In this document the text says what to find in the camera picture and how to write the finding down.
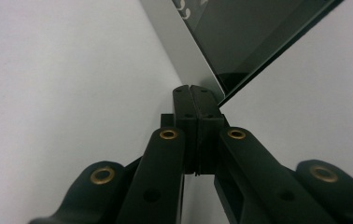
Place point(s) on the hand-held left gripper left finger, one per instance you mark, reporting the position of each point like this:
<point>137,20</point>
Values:
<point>186,130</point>

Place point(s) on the white paper sheet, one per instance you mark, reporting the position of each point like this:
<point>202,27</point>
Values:
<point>56,93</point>

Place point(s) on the black tablet with white borders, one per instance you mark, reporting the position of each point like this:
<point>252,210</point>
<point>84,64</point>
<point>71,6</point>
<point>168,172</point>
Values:
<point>237,40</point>

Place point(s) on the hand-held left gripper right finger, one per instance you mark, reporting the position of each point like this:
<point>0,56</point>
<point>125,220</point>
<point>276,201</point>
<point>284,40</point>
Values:
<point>207,137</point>

